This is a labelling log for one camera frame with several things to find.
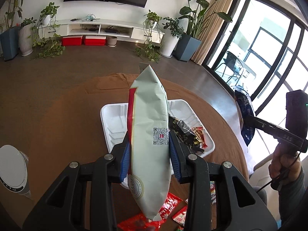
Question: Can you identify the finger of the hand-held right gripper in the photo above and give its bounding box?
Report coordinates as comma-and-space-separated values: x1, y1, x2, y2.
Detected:
242, 114, 287, 139

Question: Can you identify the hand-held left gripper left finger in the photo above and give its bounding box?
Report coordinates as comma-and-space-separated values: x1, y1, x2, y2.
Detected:
23, 131, 131, 231

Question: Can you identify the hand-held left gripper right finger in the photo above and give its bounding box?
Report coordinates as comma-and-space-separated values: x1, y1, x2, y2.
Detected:
168, 130, 277, 231

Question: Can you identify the blue cake packet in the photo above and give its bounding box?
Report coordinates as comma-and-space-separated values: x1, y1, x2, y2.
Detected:
234, 85, 256, 147

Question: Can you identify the black snack packet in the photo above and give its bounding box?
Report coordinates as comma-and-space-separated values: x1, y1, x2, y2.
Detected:
168, 116, 205, 154

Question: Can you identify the red brown foil snack packet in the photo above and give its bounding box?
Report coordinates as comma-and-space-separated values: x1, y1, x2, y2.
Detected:
190, 126, 210, 150

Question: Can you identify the red snack packet white print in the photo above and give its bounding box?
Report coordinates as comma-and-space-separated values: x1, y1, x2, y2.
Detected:
159, 192, 183, 219

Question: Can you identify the white plastic tray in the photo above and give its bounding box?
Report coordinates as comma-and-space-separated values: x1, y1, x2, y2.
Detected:
100, 99, 215, 190

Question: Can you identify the rainbow striped snack packet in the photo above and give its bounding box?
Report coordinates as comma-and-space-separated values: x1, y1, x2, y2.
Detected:
210, 182, 217, 204

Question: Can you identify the small red snack packet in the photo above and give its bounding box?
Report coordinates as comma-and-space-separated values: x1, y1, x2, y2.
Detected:
172, 206, 188, 227

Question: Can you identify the pale snack packet red band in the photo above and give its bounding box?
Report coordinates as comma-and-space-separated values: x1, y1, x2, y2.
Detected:
127, 64, 172, 222

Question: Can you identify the plain red snack packet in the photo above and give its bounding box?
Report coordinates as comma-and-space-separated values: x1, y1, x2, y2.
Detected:
118, 213, 154, 231

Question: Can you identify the person's right forearm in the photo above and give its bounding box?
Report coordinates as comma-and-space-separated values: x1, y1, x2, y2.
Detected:
278, 166, 308, 231

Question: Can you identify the person's right hand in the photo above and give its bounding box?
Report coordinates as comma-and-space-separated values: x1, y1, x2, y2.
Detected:
269, 142, 302, 190

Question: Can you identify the beige chair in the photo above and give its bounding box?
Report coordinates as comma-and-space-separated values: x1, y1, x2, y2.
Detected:
249, 154, 273, 186

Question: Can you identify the glass sliding door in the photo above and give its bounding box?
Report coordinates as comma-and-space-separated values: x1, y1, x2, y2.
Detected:
206, 0, 308, 126

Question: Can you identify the outdoor table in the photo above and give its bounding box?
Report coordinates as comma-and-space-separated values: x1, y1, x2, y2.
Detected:
234, 60, 257, 80

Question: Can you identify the grey fabric chair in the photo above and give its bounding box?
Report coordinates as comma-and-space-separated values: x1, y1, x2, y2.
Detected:
256, 186, 268, 205

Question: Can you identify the black outdoor chair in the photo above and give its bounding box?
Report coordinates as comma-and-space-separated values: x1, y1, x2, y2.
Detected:
214, 51, 243, 82

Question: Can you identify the beige curtain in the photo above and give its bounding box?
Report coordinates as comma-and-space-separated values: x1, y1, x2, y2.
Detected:
191, 0, 239, 66

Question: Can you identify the broad-leaf plant blue pot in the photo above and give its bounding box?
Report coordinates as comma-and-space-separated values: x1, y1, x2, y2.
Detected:
173, 0, 236, 62

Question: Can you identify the white round appliance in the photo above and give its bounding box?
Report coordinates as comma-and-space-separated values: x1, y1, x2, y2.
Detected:
0, 144, 32, 199

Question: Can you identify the bushy plant smooth white pot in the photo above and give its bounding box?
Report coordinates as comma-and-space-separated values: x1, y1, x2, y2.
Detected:
160, 17, 184, 58

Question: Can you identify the red storage box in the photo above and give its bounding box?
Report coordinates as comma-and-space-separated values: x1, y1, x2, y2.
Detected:
84, 36, 106, 46
62, 36, 83, 47

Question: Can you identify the white television console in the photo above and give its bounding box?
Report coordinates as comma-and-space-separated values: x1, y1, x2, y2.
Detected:
36, 19, 165, 41

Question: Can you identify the trailing pothos plant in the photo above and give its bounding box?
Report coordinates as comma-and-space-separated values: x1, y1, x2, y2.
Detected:
135, 10, 163, 63
29, 2, 66, 59

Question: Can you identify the plant in white ribbed pot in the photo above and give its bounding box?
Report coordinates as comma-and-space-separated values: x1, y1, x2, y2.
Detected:
18, 17, 36, 56

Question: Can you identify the tall tree plant blue pot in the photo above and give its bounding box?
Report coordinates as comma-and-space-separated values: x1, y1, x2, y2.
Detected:
0, 0, 26, 62

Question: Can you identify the black cable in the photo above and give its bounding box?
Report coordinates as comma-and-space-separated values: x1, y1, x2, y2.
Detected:
255, 149, 302, 194

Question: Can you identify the teal cable bundle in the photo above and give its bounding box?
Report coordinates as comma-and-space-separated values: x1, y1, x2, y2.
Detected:
82, 14, 100, 22

